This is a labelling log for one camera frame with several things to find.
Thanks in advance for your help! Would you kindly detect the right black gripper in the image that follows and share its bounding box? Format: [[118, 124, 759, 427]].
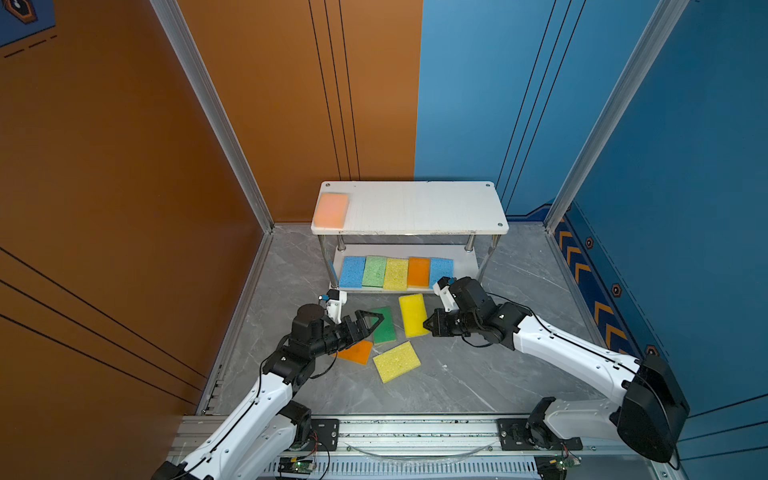
[[418, 308, 480, 338]]

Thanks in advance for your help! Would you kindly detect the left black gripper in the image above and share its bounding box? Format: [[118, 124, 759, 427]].
[[310, 312, 385, 362]]

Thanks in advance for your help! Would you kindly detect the dark green sponge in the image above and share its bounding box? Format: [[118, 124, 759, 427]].
[[372, 307, 397, 344]]

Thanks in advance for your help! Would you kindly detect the bright yellow sponge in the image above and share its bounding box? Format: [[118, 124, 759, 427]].
[[399, 294, 429, 338]]

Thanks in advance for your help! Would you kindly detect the blue sponge row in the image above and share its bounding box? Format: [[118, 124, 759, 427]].
[[339, 256, 366, 289], [429, 258, 454, 287]]

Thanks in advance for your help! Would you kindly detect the orange sponge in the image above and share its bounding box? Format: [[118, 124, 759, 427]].
[[337, 340, 373, 365], [407, 257, 431, 289]]

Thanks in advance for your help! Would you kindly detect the light green sponge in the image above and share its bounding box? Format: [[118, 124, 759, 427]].
[[362, 256, 387, 288]]

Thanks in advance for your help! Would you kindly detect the pale yellow sponge row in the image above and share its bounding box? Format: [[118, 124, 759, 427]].
[[383, 258, 409, 291]]

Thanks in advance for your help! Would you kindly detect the pink sponge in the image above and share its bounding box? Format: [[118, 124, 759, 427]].
[[312, 193, 349, 230]]

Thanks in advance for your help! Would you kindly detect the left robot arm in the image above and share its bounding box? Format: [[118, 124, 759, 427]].
[[152, 304, 384, 479]]

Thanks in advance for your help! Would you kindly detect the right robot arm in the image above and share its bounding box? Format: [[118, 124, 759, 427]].
[[423, 277, 690, 463]]

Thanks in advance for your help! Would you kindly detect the white two-tier shelf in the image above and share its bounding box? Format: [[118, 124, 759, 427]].
[[311, 181, 509, 288]]

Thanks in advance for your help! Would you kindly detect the pale yellow sponge tilted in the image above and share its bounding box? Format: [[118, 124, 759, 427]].
[[373, 342, 421, 384]]

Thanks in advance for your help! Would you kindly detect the green circuit board left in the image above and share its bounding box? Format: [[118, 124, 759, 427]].
[[277, 457, 316, 477]]

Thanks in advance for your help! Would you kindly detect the circuit board right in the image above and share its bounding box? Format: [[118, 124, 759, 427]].
[[535, 456, 581, 480]]

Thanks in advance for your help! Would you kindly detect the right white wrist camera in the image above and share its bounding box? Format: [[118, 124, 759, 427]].
[[432, 276, 459, 312]]

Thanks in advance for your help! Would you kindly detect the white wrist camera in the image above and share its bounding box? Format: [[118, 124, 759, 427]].
[[318, 289, 348, 324], [432, 276, 459, 312]]

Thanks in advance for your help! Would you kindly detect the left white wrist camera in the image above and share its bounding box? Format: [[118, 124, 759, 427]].
[[318, 289, 348, 324]]

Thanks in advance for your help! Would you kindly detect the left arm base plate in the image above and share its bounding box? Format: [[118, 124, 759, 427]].
[[289, 417, 340, 452]]

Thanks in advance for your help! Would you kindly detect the aluminium front rail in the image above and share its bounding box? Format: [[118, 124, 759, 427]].
[[158, 413, 685, 480]]

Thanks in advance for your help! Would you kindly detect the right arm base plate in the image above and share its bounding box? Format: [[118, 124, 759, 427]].
[[496, 417, 583, 452]]

